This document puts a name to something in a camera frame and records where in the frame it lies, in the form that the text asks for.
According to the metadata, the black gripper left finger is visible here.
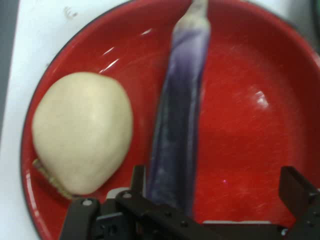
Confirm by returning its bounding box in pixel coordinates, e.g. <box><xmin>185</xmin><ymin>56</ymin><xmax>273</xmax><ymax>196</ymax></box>
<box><xmin>59</xmin><ymin>164</ymin><xmax>221</xmax><ymax>240</ymax></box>

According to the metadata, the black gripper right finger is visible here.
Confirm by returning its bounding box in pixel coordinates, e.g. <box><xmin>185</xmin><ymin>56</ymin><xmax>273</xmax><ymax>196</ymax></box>
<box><xmin>277</xmin><ymin>166</ymin><xmax>320</xmax><ymax>240</ymax></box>

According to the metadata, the red enamel plate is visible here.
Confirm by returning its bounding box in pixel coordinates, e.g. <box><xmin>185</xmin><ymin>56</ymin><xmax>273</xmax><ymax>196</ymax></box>
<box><xmin>20</xmin><ymin>0</ymin><xmax>320</xmax><ymax>240</ymax></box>

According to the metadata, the purple toy eggplant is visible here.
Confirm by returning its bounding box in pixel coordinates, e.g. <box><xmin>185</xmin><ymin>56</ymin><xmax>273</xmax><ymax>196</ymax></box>
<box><xmin>146</xmin><ymin>0</ymin><xmax>211</xmax><ymax>217</ymax></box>

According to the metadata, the cream white toy onion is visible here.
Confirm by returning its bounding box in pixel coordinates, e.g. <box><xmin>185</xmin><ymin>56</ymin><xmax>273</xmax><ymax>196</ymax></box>
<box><xmin>31</xmin><ymin>71</ymin><xmax>134</xmax><ymax>200</ymax></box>

